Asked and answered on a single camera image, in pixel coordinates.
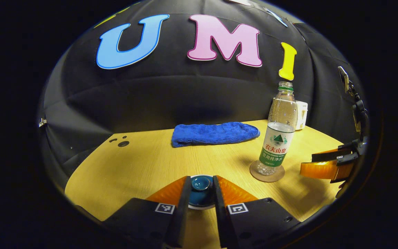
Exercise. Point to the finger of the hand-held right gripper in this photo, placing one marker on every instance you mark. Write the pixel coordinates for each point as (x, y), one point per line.
(323, 169)
(337, 156)

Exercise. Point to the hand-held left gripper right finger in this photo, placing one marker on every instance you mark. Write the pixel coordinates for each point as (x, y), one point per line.
(221, 224)

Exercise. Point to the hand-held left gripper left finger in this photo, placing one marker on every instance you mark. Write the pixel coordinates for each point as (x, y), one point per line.
(180, 221)

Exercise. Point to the white teacup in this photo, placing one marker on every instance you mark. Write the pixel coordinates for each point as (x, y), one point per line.
(199, 207)

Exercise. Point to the dark teal teacup lid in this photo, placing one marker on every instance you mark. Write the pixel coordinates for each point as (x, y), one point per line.
(200, 188)

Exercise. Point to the round brown coaster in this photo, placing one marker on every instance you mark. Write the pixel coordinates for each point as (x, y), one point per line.
(271, 177)

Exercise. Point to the clear plastic water bottle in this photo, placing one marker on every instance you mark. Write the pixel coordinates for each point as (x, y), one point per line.
(276, 145)

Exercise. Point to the white box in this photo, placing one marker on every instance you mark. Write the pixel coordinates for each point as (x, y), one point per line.
(302, 116)

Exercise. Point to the blue towel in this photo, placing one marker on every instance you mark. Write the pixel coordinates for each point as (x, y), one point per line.
(216, 134)

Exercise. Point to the black backdrop cloth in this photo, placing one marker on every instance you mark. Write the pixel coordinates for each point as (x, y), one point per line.
(185, 93)

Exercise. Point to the white clip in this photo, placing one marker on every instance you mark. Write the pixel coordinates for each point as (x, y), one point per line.
(42, 122)

